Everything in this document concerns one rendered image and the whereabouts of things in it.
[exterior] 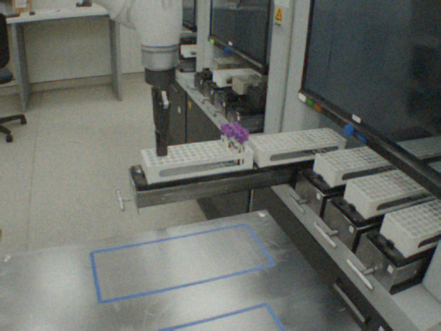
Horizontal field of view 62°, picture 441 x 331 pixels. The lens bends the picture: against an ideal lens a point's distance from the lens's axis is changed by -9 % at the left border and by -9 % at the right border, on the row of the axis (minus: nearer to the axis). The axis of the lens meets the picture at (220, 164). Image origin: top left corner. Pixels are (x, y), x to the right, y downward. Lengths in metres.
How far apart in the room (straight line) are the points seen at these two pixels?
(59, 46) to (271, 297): 4.04
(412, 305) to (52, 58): 4.18
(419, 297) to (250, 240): 0.41
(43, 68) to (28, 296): 3.93
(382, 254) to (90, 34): 4.00
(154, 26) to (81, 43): 3.62
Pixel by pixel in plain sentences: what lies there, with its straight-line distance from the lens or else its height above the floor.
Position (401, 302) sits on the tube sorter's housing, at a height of 0.73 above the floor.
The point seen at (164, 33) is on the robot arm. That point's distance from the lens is 0.92.
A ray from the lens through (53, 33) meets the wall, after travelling 4.50.
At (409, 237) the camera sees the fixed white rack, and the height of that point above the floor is 0.86.
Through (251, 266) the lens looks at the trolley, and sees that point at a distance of 0.80.
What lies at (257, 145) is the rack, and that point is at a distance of 1.16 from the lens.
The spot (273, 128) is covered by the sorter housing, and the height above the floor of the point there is 0.79.
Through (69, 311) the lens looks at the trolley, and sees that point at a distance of 0.74.
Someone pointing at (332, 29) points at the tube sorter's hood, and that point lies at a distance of 1.11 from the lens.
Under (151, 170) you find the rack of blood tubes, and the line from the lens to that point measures 1.03.
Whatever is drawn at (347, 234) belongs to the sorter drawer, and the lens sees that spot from 1.02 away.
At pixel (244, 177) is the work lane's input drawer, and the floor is 0.80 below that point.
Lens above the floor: 1.36
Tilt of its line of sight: 29 degrees down
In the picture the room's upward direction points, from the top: 3 degrees clockwise
